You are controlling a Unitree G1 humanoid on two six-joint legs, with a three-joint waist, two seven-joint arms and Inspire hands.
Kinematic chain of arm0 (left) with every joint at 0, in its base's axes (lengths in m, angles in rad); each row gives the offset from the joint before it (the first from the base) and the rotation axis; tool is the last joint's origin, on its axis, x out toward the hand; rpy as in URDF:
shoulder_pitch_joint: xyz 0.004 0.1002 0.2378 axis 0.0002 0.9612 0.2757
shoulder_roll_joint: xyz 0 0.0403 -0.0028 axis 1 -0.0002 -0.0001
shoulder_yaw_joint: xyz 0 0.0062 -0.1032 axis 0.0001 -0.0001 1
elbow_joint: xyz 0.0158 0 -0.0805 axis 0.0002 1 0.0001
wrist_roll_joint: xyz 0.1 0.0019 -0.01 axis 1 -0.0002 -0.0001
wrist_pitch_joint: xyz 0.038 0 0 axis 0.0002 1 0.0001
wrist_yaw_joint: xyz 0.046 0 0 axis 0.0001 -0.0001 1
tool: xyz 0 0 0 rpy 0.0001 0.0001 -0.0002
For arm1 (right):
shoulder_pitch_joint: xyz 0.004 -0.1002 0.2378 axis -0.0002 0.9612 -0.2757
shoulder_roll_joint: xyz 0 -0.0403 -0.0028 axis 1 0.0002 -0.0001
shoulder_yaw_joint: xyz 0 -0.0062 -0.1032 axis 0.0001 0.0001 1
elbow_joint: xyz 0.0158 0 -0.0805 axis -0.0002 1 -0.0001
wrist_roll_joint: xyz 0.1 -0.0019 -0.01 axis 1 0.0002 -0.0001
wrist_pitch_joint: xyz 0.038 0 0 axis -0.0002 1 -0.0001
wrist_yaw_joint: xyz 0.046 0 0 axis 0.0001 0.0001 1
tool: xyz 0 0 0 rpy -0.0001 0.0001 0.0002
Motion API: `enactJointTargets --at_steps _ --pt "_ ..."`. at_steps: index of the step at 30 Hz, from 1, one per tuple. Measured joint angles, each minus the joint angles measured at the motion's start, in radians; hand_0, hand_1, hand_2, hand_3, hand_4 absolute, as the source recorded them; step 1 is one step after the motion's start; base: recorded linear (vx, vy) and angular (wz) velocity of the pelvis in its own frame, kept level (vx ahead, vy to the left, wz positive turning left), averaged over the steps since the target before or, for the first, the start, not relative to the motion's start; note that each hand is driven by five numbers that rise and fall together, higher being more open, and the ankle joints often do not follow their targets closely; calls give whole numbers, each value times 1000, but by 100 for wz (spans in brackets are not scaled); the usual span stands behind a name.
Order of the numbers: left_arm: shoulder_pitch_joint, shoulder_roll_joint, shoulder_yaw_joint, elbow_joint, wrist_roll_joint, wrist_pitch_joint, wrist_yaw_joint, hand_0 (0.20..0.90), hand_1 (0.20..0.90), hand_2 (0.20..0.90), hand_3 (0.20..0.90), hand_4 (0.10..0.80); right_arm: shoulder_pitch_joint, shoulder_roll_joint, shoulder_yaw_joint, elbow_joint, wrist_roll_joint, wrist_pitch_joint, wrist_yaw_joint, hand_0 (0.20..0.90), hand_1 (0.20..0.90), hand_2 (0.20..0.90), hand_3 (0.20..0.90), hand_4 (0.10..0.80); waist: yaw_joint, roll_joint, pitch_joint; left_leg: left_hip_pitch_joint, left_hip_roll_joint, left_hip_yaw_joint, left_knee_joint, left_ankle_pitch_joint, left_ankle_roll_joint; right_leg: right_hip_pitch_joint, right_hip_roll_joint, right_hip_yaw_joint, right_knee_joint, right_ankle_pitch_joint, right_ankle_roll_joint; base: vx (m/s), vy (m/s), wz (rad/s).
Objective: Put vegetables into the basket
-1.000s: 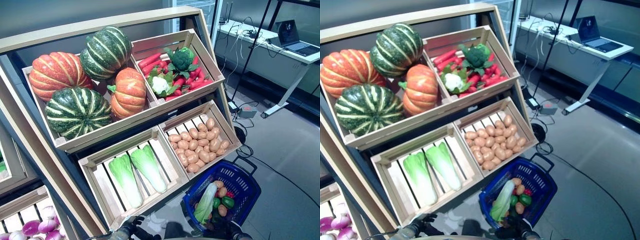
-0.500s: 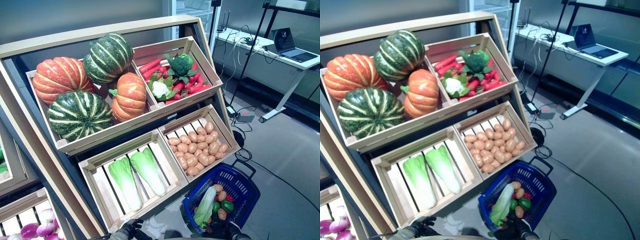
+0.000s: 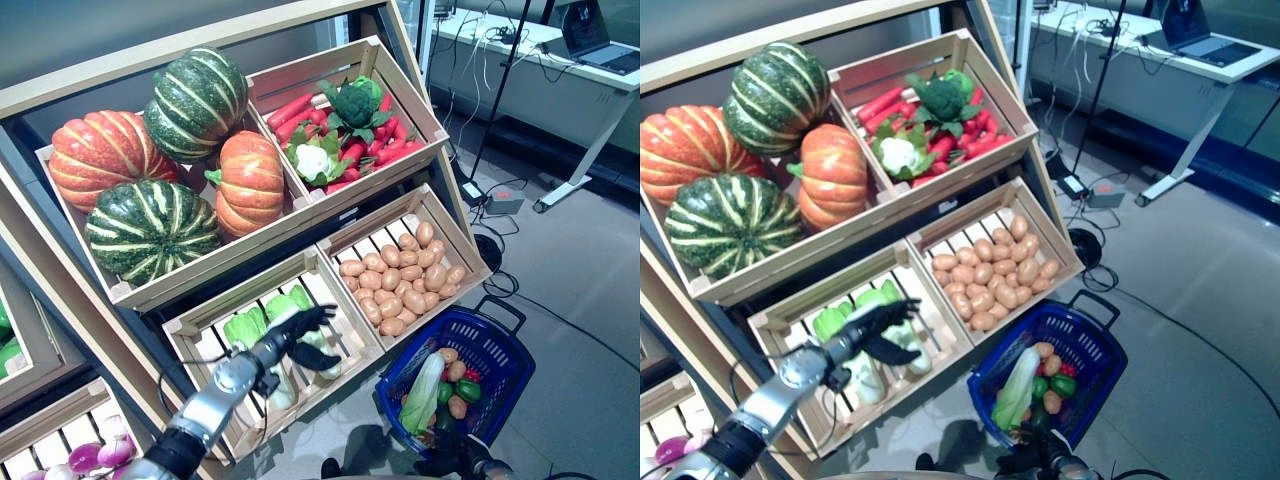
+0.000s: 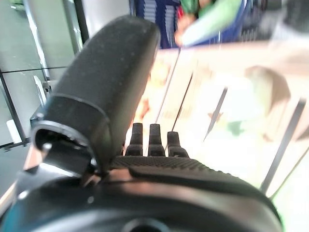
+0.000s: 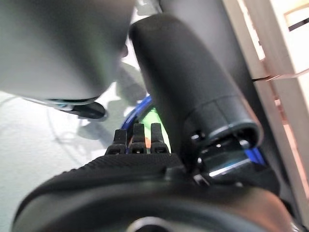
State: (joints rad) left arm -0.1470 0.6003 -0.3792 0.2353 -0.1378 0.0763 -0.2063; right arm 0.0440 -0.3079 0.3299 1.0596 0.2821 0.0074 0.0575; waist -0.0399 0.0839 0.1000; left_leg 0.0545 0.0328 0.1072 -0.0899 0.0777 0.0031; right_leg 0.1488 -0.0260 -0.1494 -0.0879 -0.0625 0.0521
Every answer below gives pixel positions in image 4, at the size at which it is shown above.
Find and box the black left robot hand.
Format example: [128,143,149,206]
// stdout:
[0,14,283,232]

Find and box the blue plastic basket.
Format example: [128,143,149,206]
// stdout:
[129,0,277,49]

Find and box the orange carrot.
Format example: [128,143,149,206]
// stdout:
[174,13,194,45]

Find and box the green leafy vegetable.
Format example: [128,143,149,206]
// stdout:
[180,0,244,46]

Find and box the black metal door frame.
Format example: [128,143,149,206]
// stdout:
[0,71,31,148]

